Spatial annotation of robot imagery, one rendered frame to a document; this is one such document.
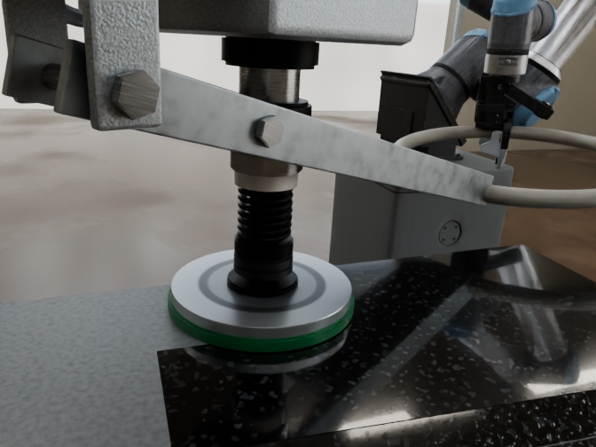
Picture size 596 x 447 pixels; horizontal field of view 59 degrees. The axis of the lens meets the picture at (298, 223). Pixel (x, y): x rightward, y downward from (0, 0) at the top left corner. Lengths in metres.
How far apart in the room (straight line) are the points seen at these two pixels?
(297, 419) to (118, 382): 0.17
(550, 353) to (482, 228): 1.06
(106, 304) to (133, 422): 0.21
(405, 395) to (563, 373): 0.17
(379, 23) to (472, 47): 1.20
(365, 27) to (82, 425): 0.41
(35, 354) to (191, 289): 0.17
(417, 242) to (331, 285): 0.92
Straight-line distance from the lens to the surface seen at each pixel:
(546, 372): 0.60
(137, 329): 0.60
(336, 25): 0.47
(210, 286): 0.62
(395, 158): 0.66
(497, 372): 0.58
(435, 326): 0.63
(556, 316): 0.72
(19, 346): 0.60
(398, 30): 0.54
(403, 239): 1.51
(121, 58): 0.38
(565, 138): 1.32
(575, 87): 7.71
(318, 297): 0.60
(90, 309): 0.65
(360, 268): 0.75
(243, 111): 0.47
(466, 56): 1.69
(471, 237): 1.65
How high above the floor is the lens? 1.17
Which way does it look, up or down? 19 degrees down
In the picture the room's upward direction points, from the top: 3 degrees clockwise
